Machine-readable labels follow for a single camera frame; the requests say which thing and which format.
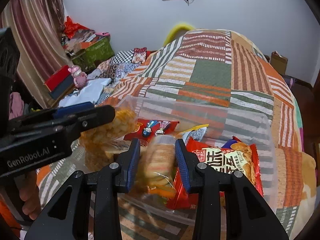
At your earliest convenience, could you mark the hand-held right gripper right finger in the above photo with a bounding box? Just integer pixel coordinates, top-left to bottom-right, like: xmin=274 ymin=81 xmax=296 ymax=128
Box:
xmin=175 ymin=139 xmax=290 ymax=240

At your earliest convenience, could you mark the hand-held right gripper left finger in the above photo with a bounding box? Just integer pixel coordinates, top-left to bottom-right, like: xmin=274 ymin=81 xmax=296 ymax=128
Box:
xmin=24 ymin=138 xmax=141 ymax=240

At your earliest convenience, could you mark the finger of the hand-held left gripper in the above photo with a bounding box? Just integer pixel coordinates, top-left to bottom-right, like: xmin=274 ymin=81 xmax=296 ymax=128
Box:
xmin=7 ymin=102 xmax=95 ymax=132
xmin=50 ymin=104 xmax=116 ymax=142

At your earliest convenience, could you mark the round cracker packet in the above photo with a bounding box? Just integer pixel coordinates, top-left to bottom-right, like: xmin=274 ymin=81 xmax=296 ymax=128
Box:
xmin=136 ymin=135 xmax=178 ymax=198

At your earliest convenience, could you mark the clear bag of yellow chips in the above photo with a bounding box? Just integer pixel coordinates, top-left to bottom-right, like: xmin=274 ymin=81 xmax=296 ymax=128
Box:
xmin=80 ymin=106 xmax=138 ymax=164

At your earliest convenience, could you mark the small white blue packet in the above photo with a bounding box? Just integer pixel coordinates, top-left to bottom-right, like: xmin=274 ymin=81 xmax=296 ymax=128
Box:
xmin=180 ymin=124 xmax=209 ymax=143

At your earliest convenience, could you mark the red cartoon snack bag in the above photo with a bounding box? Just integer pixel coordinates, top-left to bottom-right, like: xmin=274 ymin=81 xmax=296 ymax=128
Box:
xmin=124 ymin=119 xmax=180 ymax=145

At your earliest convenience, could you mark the red chip print snack bag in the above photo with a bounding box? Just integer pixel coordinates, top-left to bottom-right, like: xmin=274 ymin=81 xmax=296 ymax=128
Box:
xmin=166 ymin=137 xmax=264 ymax=209

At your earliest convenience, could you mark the clear plastic container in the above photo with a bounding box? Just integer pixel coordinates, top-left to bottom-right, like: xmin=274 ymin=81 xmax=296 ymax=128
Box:
xmin=110 ymin=95 xmax=278 ymax=228

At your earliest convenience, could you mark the person's left hand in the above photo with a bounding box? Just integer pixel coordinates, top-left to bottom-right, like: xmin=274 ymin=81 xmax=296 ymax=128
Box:
xmin=19 ymin=172 xmax=42 ymax=220

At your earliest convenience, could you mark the dark grey box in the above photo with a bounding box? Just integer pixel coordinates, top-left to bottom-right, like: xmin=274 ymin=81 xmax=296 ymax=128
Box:
xmin=49 ymin=76 xmax=75 ymax=100

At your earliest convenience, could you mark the light blue cloth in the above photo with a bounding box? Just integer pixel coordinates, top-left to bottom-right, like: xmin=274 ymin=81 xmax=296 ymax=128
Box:
xmin=59 ymin=78 xmax=112 ymax=108

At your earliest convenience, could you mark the pink plush toy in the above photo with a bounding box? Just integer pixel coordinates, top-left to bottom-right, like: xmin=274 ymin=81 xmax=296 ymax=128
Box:
xmin=69 ymin=65 xmax=88 ymax=88

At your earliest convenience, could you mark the red box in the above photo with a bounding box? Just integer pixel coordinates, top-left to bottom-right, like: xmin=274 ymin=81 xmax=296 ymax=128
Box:
xmin=43 ymin=65 xmax=72 ymax=90

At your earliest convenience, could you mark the pink clothing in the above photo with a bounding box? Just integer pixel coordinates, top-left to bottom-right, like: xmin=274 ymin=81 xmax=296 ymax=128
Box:
xmin=9 ymin=92 xmax=24 ymax=119

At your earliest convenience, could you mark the checkered patchwork cloth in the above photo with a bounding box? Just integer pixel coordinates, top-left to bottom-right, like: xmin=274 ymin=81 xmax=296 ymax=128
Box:
xmin=87 ymin=49 xmax=148 ymax=85

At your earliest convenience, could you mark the green patterned box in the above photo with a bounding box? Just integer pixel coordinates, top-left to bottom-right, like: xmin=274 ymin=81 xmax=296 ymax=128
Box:
xmin=71 ymin=36 xmax=115 ymax=72

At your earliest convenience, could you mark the pile of papers and boxes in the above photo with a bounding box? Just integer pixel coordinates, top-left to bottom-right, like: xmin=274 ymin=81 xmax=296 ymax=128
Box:
xmin=61 ymin=29 xmax=110 ymax=55

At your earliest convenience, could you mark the red floral cushion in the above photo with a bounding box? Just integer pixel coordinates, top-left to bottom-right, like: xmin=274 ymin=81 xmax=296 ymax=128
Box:
xmin=131 ymin=47 xmax=148 ymax=64

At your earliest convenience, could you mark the red plastic bag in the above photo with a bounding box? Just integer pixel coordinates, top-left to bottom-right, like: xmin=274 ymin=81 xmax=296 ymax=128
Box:
xmin=62 ymin=16 xmax=88 ymax=38

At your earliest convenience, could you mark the striped curtain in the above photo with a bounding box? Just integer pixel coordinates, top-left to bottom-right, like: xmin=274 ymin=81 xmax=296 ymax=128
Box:
xmin=0 ymin=0 xmax=73 ymax=108

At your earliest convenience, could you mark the patchwork striped blanket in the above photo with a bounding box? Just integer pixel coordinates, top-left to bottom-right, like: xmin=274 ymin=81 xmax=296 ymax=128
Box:
xmin=37 ymin=29 xmax=317 ymax=240

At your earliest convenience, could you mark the yellow hoop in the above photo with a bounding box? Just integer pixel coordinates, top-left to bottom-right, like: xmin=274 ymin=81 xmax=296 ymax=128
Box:
xmin=162 ymin=23 xmax=194 ymax=47

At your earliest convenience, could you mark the grey cloth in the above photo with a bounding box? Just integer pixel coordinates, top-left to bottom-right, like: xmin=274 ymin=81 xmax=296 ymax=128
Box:
xmin=285 ymin=76 xmax=297 ymax=89

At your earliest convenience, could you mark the cardboard box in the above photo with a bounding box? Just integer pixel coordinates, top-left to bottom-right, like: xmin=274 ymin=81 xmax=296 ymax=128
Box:
xmin=269 ymin=51 xmax=288 ymax=75

